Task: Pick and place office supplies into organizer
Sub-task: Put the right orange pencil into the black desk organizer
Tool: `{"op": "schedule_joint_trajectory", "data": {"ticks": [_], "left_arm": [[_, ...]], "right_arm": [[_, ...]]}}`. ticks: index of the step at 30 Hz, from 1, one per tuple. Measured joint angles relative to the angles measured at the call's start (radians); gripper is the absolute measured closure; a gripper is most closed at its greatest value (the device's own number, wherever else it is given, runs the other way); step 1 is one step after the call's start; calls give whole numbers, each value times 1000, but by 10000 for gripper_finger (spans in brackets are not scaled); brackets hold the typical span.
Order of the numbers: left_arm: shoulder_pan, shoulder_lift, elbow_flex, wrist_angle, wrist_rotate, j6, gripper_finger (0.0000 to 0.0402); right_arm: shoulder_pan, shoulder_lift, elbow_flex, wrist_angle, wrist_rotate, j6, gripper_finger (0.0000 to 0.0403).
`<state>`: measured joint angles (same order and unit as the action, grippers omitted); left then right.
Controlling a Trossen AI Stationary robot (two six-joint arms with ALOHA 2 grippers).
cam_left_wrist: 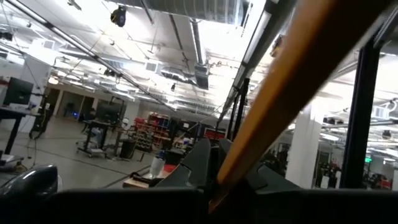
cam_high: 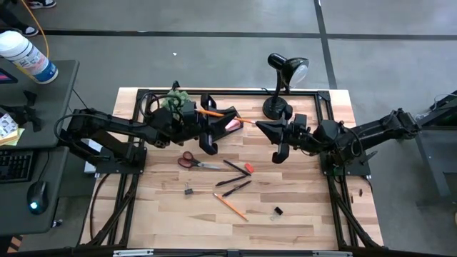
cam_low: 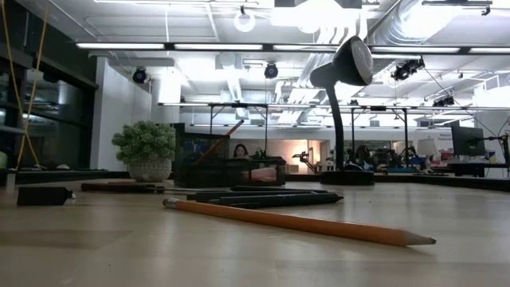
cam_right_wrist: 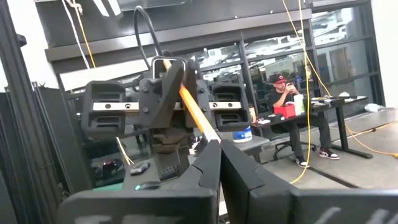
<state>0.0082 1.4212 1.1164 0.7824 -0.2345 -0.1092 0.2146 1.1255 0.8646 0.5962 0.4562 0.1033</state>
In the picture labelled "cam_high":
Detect black metal stand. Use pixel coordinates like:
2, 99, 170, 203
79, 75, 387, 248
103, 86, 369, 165
392, 91, 457, 208

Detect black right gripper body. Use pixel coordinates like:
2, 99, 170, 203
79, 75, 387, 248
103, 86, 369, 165
272, 105, 315, 165

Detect black mesh desk organizer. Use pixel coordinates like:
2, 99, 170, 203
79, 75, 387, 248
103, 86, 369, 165
198, 106, 246, 146

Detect black desk lamp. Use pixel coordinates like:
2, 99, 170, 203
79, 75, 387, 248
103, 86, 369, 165
262, 52, 310, 121

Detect person's leg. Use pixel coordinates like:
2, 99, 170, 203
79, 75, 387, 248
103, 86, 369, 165
0, 0, 28, 31

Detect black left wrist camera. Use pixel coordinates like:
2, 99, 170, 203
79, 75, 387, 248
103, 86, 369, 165
181, 101, 199, 122

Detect black screen device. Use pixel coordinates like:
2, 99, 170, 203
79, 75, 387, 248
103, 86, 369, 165
0, 67, 19, 85

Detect black pen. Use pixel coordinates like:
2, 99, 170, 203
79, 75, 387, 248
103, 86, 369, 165
223, 159, 252, 176
221, 180, 253, 198
215, 174, 248, 188

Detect black aluminium table frame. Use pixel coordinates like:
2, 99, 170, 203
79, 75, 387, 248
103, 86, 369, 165
76, 87, 385, 257

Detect person's shoe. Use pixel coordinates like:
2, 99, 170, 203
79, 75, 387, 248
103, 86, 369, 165
26, 0, 57, 9
14, 24, 40, 38

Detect yellow cable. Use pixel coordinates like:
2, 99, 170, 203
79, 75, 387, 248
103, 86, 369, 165
19, 0, 50, 58

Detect green plant in white pot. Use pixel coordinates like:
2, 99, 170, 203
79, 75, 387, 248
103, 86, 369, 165
159, 89, 194, 121

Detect yellow sticky note pad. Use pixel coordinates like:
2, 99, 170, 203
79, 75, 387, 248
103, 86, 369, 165
0, 127, 25, 146

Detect red-handled scissors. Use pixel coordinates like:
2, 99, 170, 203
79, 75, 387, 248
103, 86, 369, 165
177, 151, 221, 171

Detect black keyboard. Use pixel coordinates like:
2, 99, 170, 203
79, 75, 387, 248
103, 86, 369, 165
0, 148, 35, 185

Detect white wipes canister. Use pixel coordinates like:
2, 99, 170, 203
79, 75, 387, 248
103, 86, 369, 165
0, 30, 59, 85

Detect dark grey side desk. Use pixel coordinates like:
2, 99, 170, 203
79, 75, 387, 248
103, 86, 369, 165
0, 59, 81, 236

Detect white patterned box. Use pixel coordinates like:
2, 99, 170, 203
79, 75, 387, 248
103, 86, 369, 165
0, 112, 19, 138

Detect orange pencil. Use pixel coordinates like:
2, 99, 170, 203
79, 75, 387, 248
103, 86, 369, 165
212, 192, 250, 222
197, 109, 257, 125

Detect black computer mouse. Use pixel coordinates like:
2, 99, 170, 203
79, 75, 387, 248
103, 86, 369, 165
26, 180, 49, 216

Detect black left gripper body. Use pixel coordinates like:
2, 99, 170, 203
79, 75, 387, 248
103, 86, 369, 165
178, 93, 219, 156

